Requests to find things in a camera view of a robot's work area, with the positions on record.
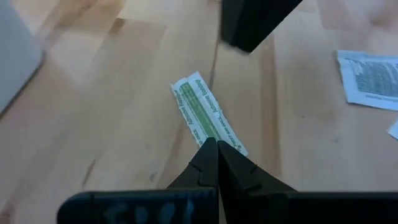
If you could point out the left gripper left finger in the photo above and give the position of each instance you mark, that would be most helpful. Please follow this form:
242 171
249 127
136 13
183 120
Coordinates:
140 207

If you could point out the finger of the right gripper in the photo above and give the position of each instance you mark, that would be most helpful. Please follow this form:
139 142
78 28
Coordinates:
252 21

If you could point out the white text-printed packet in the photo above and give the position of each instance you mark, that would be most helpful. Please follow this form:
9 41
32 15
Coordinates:
373 81

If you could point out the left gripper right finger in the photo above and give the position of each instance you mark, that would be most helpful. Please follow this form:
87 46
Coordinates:
295 207

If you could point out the green striped bandage packet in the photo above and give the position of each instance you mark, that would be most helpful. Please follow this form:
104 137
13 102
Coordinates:
199 109

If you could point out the white plastic bin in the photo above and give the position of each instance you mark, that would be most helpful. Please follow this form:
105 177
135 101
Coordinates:
15 56

